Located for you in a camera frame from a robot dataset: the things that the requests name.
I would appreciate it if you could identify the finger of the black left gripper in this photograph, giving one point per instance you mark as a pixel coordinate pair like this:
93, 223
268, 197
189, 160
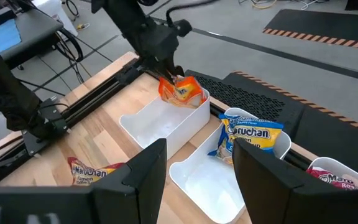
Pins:
169, 76
179, 71

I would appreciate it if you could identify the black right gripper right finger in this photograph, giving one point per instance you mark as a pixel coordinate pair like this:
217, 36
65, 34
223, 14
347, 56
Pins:
275, 199

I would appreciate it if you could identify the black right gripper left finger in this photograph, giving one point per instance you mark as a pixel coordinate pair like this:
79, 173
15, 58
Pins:
73, 205

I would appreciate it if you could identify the orange chicken ramen pack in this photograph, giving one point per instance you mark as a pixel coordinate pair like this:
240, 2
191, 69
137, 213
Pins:
185, 93

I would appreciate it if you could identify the red-orange chicken ramen pack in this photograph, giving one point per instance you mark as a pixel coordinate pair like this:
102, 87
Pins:
89, 174

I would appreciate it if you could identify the red beef ramen pack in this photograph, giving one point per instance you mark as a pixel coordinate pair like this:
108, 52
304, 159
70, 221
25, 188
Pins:
331, 180

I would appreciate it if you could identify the blue soy sauce ramen pack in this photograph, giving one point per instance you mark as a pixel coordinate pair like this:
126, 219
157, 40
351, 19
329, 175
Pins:
253, 133

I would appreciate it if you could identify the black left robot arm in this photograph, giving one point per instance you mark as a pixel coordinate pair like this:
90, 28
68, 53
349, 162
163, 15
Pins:
126, 18

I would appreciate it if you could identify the white plastic bin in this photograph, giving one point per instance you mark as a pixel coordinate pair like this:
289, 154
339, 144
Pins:
207, 186
331, 162
163, 124

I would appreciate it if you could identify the black perforated hazard-striped ramp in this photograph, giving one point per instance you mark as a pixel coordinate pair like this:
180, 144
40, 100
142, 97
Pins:
259, 99

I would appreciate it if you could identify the grey desk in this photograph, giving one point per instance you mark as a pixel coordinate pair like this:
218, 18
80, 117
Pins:
39, 28

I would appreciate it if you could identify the black hazard-striped floor mat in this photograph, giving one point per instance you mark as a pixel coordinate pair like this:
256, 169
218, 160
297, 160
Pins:
322, 28

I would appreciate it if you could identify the blue sheet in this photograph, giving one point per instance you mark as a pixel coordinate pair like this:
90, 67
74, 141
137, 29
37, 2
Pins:
3, 35

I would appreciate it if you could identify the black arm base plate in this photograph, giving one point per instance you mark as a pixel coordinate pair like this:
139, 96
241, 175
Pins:
47, 124

